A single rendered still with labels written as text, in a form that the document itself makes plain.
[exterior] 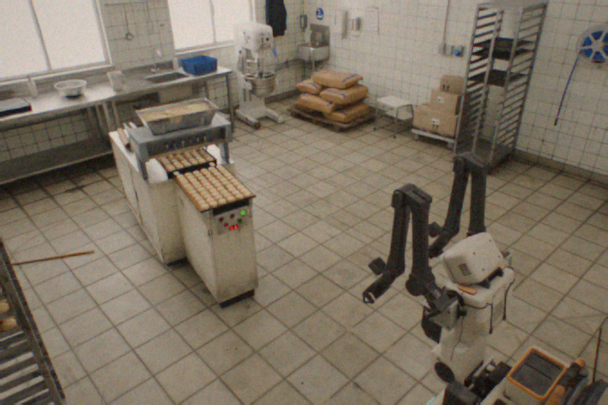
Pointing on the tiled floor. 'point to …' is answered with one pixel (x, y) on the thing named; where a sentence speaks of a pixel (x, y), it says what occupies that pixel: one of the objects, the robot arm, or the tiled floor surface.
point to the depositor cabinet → (156, 200)
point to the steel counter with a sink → (163, 78)
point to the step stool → (395, 110)
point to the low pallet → (330, 119)
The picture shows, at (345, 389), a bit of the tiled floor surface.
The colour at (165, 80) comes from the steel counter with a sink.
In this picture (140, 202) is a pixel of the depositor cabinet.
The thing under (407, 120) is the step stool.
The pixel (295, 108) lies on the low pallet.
